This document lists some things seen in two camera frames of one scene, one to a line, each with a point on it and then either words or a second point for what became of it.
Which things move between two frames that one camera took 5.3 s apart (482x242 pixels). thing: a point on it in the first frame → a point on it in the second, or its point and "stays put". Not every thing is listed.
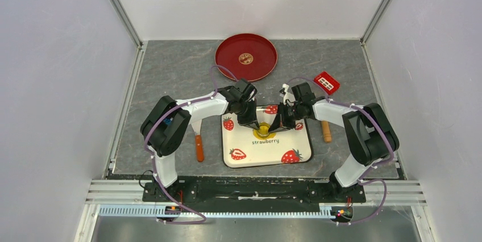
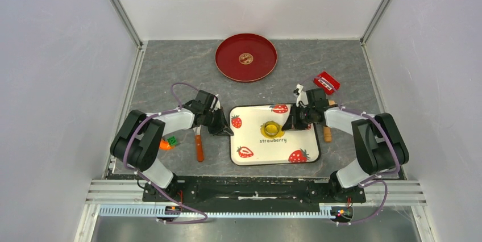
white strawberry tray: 244,146 stays put
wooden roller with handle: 325,128 stays put
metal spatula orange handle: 196,126 stays put
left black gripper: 251,121 → 225,130
